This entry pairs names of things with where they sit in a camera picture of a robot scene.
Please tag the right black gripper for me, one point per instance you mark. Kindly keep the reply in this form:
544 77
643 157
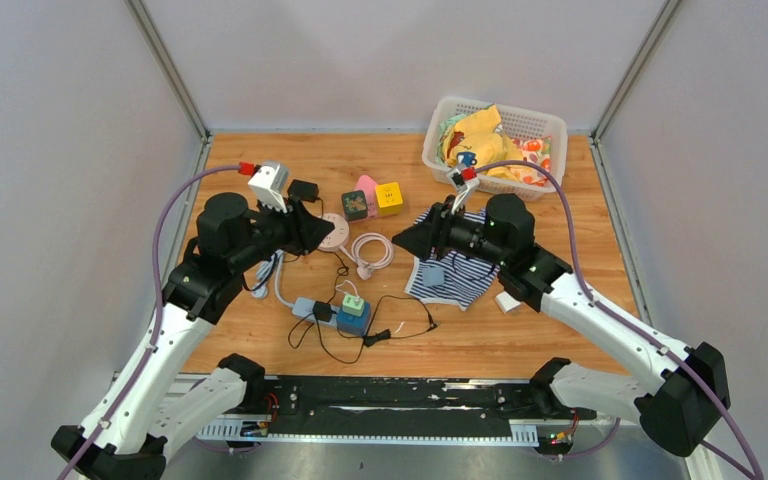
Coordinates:
422 238

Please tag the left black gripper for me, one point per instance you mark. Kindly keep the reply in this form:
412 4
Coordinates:
305 230

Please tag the pink round power strip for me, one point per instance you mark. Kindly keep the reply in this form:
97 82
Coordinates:
339 236

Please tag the light blue small charger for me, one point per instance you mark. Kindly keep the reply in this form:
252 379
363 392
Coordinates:
432 276

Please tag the dark green cube charger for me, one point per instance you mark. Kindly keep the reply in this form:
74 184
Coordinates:
354 206

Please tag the yellow power adapter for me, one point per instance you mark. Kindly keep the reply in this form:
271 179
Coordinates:
389 199

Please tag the pink triangular power strip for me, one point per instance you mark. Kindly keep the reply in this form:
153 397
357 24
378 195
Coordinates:
367 186

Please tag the light blue power strip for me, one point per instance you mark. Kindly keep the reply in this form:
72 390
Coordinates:
303 309

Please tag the black adapter with cable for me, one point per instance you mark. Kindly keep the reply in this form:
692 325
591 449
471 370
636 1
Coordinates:
297 334

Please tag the blue cube charger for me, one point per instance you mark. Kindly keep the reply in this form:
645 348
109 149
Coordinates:
354 325

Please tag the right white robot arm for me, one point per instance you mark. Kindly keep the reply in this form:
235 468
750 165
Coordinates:
676 393

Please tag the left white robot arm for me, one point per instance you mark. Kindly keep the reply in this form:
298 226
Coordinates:
129 435

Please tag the black adapter at back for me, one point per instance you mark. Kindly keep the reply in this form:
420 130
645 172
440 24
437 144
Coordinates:
303 190

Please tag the blue striped shirt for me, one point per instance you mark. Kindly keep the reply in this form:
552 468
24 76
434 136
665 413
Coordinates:
466 280

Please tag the white cube charger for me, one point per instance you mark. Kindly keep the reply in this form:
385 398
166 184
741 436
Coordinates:
506 303

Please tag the yellow clothes in basket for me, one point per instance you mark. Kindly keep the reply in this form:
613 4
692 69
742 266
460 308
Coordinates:
480 138

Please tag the white plastic basket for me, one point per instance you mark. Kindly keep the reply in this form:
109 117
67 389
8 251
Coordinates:
519 122

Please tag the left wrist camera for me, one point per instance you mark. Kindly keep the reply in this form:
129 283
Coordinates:
268 183

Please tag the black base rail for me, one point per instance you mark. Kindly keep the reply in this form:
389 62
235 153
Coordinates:
404 409

